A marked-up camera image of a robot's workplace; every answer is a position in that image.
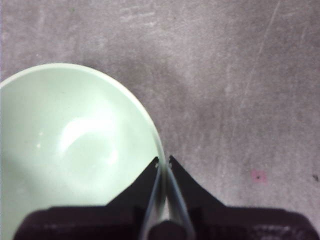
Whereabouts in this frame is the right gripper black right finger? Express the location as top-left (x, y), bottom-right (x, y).
top-left (169, 155), bottom-right (226, 240)

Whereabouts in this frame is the green ribbed bowl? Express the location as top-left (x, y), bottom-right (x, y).
top-left (0, 62), bottom-right (168, 240)

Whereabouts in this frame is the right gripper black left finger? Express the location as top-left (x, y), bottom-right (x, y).
top-left (104, 156), bottom-right (161, 240)

